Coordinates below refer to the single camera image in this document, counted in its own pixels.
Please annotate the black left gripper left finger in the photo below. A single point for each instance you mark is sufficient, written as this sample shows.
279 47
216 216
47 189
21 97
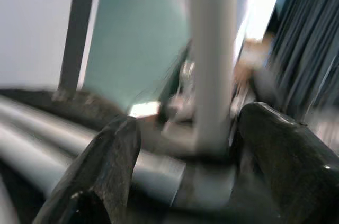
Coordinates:
100 171

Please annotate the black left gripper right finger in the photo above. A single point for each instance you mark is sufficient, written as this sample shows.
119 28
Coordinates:
286 171

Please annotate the white plastic table leg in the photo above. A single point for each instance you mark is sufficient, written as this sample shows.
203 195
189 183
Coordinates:
66 152
39 112
212 49

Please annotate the dark blue curtain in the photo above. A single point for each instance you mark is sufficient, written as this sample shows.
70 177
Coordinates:
310 36

